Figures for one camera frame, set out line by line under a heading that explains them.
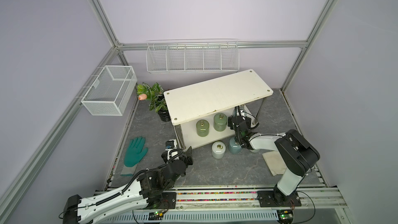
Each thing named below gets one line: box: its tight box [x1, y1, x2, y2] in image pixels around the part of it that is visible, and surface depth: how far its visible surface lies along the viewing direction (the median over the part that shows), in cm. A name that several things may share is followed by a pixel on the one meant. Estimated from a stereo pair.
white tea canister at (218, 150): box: [211, 141, 226, 160], surface depth 85 cm
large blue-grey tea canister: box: [228, 136, 242, 155], surface depth 89 cm
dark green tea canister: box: [195, 119, 210, 137], surface depth 87 cm
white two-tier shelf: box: [163, 68, 274, 150], surface depth 75 cm
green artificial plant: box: [136, 81, 168, 113], surface depth 84 cm
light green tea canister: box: [213, 112, 228, 132], surface depth 89 cm
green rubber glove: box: [120, 136, 149, 177], surface depth 91 cm
